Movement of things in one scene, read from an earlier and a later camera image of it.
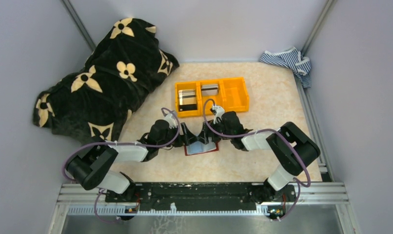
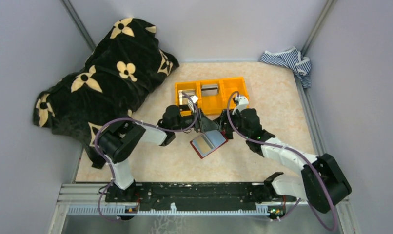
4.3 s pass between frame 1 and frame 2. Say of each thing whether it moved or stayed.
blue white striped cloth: stayed
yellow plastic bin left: stayed
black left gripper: moved
